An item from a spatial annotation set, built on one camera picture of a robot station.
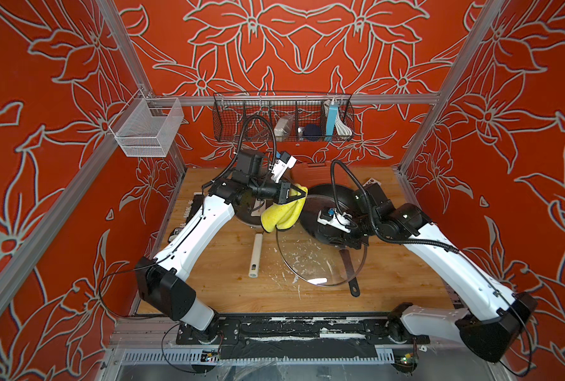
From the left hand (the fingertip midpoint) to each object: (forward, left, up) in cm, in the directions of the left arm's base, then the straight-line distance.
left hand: (304, 193), depth 68 cm
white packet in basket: (+35, +8, -2) cm, 36 cm away
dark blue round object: (+37, -4, -5) cm, 37 cm away
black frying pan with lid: (+9, -14, -13) cm, 21 cm away
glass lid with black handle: (-3, -4, -33) cm, 33 cm away
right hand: (-6, -8, -10) cm, 14 cm away
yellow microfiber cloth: (-3, +5, -7) cm, 9 cm away
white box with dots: (+34, -35, -29) cm, 57 cm away
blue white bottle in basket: (+43, -11, +1) cm, 44 cm away
